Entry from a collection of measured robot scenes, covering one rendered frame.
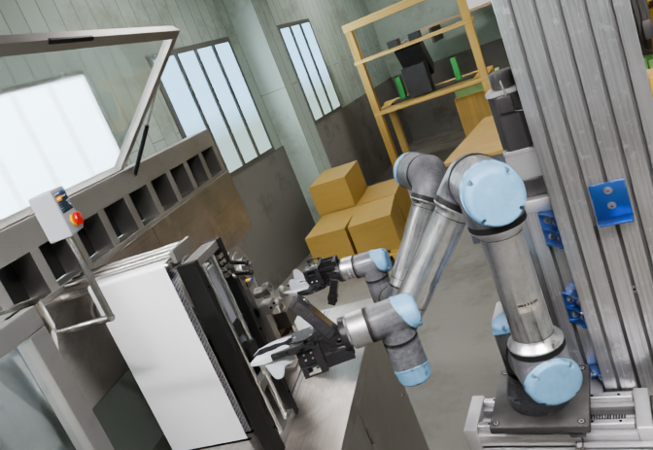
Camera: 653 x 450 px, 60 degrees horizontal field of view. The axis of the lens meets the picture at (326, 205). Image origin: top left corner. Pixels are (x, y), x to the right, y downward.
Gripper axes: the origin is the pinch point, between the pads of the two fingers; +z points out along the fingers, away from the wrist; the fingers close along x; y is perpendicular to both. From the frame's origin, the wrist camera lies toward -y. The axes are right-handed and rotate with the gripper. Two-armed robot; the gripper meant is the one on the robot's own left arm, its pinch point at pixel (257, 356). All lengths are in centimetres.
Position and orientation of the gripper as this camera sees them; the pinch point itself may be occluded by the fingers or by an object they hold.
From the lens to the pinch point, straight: 124.3
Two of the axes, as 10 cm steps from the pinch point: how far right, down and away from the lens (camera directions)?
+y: 3.6, 9.3, 1.0
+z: -9.3, 3.6, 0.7
